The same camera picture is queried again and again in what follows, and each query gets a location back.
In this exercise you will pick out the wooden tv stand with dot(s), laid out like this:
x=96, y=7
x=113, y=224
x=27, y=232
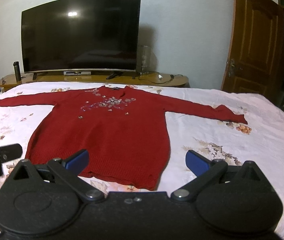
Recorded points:
x=168, y=80

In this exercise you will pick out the clear glass vase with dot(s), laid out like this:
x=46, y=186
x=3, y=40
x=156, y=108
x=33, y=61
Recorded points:
x=143, y=59

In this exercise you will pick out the floral white bed sheet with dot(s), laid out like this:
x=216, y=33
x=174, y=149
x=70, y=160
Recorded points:
x=261, y=141

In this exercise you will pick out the brass door handle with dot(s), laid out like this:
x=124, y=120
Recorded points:
x=231, y=68

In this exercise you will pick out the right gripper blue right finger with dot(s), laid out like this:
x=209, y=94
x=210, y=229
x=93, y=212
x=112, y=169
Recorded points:
x=207, y=173

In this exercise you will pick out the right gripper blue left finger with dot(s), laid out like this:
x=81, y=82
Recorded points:
x=67, y=171

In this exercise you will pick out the brown wooden door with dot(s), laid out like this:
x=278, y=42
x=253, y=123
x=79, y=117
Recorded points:
x=256, y=46

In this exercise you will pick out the curved black television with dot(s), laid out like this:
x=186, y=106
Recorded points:
x=80, y=35

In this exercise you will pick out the red knit sweater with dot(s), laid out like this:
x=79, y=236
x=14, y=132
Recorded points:
x=123, y=129

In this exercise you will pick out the silver set-top box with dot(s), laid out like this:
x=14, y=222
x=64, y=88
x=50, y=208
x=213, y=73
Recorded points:
x=76, y=73

